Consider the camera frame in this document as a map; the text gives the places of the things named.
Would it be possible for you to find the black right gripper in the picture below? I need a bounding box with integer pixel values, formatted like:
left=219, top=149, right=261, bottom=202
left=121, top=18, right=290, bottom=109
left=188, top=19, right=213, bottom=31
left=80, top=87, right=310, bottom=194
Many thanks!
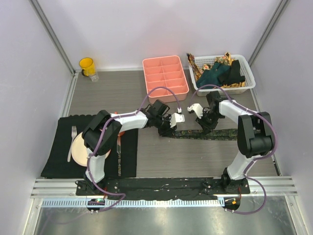
left=196, top=110, right=223, bottom=134

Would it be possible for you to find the dark patterned necktie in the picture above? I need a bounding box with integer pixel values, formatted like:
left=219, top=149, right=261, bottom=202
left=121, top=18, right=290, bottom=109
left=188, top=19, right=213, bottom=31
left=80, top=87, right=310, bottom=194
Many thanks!
left=171, top=128, right=237, bottom=141

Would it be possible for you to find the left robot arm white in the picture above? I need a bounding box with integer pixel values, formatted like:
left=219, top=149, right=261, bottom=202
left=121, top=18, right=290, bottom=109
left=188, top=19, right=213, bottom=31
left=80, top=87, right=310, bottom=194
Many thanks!
left=82, top=99, right=181, bottom=195

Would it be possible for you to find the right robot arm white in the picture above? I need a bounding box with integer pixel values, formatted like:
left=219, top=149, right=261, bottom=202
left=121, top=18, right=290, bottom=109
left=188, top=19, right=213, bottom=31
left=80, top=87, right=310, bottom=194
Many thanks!
left=188, top=92, right=276, bottom=194

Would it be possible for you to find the orange mug white inside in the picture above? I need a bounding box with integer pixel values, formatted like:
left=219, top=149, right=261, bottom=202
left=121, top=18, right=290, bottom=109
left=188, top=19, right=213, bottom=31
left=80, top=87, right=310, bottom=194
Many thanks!
left=114, top=112, right=125, bottom=137

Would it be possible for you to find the teal green tie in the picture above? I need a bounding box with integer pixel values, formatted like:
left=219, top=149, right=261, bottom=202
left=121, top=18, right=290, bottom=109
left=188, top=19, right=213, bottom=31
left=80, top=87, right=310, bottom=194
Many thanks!
left=196, top=62, right=229, bottom=88

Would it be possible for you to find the black tie in basket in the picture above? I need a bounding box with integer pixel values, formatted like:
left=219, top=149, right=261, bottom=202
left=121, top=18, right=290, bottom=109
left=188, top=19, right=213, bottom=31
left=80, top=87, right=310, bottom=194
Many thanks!
left=218, top=60, right=246, bottom=86

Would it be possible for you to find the pink divided organizer tray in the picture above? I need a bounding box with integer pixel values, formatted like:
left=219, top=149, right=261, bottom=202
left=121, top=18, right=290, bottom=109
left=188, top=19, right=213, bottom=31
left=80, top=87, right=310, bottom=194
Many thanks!
left=142, top=55, right=189, bottom=104

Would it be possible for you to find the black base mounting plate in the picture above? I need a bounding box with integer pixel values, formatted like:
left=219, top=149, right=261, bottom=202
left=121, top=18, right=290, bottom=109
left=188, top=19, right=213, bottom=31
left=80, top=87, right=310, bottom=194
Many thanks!
left=75, top=177, right=250, bottom=201

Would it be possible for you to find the white plastic basket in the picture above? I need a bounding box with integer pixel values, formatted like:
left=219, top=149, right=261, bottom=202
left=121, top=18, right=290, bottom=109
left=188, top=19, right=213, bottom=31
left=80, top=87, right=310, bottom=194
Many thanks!
left=186, top=52, right=256, bottom=96

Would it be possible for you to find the clear small glass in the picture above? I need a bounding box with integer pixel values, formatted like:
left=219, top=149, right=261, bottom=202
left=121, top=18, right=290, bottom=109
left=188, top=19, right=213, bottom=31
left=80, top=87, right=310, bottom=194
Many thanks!
left=89, top=73, right=99, bottom=82

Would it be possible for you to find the pink and cream plate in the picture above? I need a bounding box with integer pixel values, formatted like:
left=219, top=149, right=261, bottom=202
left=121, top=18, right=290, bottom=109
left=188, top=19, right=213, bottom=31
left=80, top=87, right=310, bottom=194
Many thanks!
left=71, top=131, right=112, bottom=167

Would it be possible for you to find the silver fork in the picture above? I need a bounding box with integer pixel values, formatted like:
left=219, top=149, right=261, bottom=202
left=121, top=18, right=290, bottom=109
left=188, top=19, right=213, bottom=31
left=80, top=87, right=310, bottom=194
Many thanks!
left=67, top=126, right=77, bottom=162

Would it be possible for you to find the yellow plastic cup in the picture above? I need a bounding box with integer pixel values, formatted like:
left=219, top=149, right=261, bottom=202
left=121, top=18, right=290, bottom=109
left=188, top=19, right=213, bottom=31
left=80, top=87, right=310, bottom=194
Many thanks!
left=79, top=57, right=96, bottom=76

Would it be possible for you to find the black scalloped placemat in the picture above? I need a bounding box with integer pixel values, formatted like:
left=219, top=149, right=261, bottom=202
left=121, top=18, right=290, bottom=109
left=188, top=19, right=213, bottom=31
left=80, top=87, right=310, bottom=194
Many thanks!
left=41, top=115, right=138, bottom=179

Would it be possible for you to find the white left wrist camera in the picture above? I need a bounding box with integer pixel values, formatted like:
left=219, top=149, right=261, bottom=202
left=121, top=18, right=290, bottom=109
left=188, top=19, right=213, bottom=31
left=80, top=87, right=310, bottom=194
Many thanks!
left=170, top=113, right=185, bottom=128

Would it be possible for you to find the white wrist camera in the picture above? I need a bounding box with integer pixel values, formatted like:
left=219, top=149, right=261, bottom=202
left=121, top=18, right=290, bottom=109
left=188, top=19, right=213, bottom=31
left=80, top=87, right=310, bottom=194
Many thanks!
left=187, top=103, right=203, bottom=119
left=170, top=113, right=185, bottom=128

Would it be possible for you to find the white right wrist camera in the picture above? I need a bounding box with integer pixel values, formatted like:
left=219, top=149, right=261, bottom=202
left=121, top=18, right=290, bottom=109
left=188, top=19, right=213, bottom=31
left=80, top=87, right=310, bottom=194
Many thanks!
left=187, top=103, right=203, bottom=119

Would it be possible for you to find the knife with patterned handle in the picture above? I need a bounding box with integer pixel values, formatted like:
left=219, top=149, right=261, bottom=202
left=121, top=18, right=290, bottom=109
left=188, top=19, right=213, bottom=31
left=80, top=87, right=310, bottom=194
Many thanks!
left=117, top=135, right=121, bottom=177

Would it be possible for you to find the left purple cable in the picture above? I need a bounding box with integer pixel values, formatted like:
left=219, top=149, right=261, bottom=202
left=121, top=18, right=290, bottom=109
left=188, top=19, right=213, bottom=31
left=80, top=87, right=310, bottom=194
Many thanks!
left=85, top=87, right=183, bottom=225

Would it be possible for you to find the aluminium frame rail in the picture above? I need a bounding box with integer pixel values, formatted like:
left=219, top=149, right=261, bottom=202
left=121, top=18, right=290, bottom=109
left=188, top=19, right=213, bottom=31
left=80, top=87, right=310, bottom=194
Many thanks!
left=31, top=176, right=297, bottom=211

